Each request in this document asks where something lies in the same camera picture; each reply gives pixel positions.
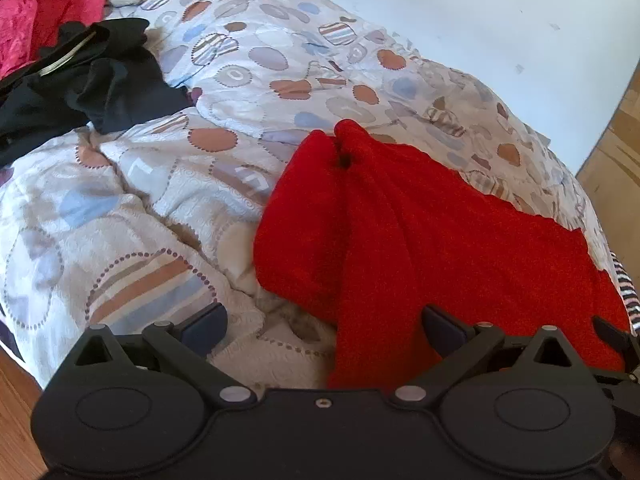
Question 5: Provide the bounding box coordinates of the plywood panel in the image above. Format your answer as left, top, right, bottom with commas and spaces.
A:
575, 57, 640, 286

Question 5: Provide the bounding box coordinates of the patterned white duvet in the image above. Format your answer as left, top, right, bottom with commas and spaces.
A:
0, 0, 617, 392

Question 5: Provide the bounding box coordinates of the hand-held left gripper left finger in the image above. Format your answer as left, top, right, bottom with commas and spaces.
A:
74, 302, 258, 408

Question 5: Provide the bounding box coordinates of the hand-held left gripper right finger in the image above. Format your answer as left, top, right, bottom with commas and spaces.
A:
387, 304, 572, 408

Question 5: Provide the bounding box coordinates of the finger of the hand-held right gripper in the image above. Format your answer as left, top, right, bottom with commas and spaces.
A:
591, 314, 640, 362

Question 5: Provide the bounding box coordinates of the pink crinkled garment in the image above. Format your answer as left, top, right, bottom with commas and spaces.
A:
0, 0, 109, 81

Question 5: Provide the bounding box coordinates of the red knit sweater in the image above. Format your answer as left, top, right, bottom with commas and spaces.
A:
252, 119, 632, 391

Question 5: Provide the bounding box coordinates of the black white striped bedsheet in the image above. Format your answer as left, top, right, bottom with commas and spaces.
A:
612, 252, 640, 334

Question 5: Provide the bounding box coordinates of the black garment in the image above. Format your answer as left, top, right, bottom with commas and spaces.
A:
0, 17, 194, 168

